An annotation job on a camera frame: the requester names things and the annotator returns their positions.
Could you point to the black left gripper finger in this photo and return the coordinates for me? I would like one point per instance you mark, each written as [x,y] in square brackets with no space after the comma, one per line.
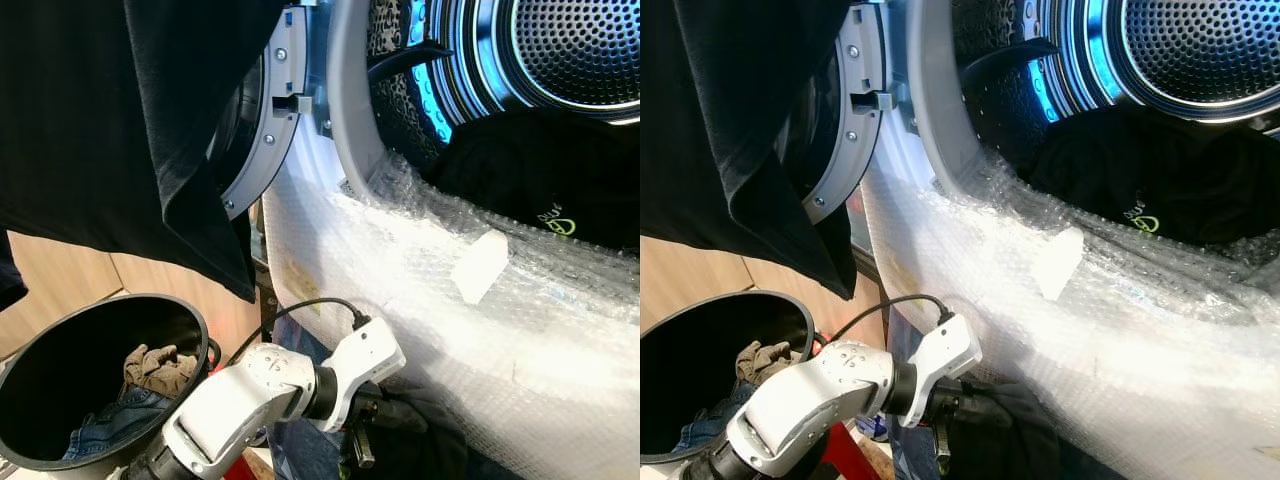
[943,446]
[362,448]

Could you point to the dark black garment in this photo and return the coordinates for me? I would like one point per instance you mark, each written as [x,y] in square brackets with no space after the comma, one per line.
[420,445]
[1010,440]

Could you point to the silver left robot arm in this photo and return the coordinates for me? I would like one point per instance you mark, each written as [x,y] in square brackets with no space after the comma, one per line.
[240,395]
[810,395]

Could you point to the washing machine with steel drum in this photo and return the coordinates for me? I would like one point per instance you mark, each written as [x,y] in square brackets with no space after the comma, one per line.
[1190,50]
[570,50]

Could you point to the blue jeans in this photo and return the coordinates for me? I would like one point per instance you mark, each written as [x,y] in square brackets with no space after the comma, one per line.
[905,455]
[295,455]

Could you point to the red stand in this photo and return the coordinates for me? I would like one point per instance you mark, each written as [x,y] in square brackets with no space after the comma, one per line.
[845,460]
[236,468]

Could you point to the clear bubble wrap sheet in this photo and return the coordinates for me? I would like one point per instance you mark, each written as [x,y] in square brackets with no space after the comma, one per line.
[450,350]
[1100,350]

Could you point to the white tape piece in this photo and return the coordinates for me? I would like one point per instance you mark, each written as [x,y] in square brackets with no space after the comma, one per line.
[1060,265]
[480,268]

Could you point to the brown crumpled cloth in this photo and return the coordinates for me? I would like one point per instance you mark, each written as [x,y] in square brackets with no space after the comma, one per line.
[160,370]
[760,360]

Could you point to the blue denim garment in bucket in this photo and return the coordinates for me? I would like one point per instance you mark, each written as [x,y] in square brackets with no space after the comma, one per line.
[715,425]
[120,415]

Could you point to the black plastic bucket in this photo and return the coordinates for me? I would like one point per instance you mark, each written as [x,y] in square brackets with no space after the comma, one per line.
[680,370]
[50,370]

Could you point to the black garment with green logo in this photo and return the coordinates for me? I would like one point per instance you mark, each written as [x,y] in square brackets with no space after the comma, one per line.
[1130,170]
[520,170]

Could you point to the grey round washer door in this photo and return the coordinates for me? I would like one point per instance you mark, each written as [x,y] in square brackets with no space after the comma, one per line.
[262,130]
[845,130]

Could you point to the black hanging t-shirt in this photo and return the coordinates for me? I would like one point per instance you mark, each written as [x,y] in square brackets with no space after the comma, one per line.
[730,120]
[100,120]

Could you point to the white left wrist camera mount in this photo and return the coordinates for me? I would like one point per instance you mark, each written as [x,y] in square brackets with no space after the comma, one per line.
[945,350]
[365,355]

